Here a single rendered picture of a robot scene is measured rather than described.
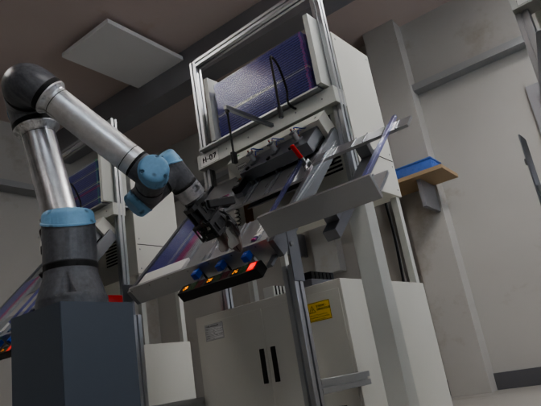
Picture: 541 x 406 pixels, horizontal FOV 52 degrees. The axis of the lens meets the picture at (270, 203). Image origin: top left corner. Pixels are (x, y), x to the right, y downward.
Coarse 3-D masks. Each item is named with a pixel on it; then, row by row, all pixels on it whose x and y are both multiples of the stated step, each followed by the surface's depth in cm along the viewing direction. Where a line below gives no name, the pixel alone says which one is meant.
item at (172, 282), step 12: (264, 240) 160; (228, 252) 169; (240, 252) 167; (252, 252) 165; (264, 252) 163; (192, 264) 179; (204, 264) 176; (240, 264) 170; (168, 276) 186; (180, 276) 183; (204, 276) 179; (132, 288) 197; (144, 288) 194; (156, 288) 192; (168, 288) 190; (180, 288) 187; (144, 300) 199
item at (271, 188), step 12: (312, 156) 203; (288, 168) 209; (300, 168) 200; (228, 180) 247; (252, 180) 224; (264, 180) 214; (276, 180) 205; (300, 180) 192; (216, 192) 243; (228, 192) 232; (252, 192) 211; (264, 192) 203; (276, 192) 209; (288, 192) 202; (240, 204) 209; (252, 204) 214
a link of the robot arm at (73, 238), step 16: (64, 208) 121; (80, 208) 122; (48, 224) 119; (64, 224) 119; (80, 224) 120; (48, 240) 118; (64, 240) 118; (80, 240) 119; (96, 240) 124; (48, 256) 117; (64, 256) 117; (80, 256) 118; (96, 256) 122
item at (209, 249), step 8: (248, 224) 185; (256, 224) 181; (240, 232) 183; (248, 232) 179; (256, 232) 175; (264, 232) 171; (216, 240) 192; (248, 240) 174; (256, 240) 167; (200, 248) 194; (208, 248) 190; (216, 248) 185; (192, 256) 192; (200, 256) 188; (208, 256) 181
